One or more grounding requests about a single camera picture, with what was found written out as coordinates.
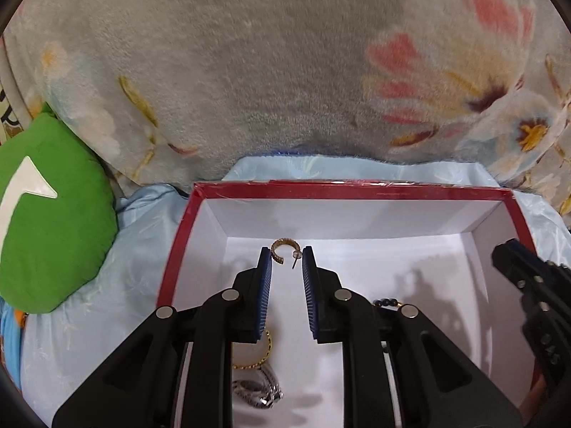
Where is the green pillow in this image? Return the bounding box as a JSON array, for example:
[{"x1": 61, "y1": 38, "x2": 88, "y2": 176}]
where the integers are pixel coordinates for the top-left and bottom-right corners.
[{"x1": 0, "y1": 111, "x2": 119, "y2": 315}]

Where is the silver wristwatch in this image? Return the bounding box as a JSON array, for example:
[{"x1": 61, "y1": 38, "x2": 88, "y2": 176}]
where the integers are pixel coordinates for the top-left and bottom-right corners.
[{"x1": 232, "y1": 363, "x2": 284, "y2": 411}]

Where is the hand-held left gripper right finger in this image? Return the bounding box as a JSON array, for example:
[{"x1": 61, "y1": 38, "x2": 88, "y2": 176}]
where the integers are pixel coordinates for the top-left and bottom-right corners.
[{"x1": 302, "y1": 245, "x2": 525, "y2": 428}]

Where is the small gold hoop earring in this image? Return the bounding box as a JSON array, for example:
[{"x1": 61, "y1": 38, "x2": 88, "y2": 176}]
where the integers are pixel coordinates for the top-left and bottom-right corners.
[{"x1": 271, "y1": 238, "x2": 302, "y2": 269}]

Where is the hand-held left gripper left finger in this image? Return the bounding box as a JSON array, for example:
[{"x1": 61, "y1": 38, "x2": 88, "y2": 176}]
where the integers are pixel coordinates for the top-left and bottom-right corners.
[{"x1": 51, "y1": 246, "x2": 274, "y2": 428}]

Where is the grey floral blanket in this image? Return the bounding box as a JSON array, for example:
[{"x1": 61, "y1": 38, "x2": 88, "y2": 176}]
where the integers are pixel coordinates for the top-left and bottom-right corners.
[{"x1": 2, "y1": 0, "x2": 571, "y2": 226}]

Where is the red cardboard box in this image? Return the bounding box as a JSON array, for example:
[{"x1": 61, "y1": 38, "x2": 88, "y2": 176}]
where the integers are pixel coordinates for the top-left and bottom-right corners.
[{"x1": 156, "y1": 180, "x2": 542, "y2": 428}]

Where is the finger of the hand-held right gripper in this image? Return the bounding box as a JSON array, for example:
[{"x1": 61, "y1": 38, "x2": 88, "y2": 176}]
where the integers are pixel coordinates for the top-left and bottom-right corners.
[
  {"x1": 522, "y1": 307, "x2": 571, "y2": 389},
  {"x1": 491, "y1": 238, "x2": 571, "y2": 319}
]

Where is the gold chain bracelet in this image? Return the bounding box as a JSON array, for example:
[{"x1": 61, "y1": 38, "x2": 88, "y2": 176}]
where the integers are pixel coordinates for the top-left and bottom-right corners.
[{"x1": 232, "y1": 330, "x2": 273, "y2": 371}]

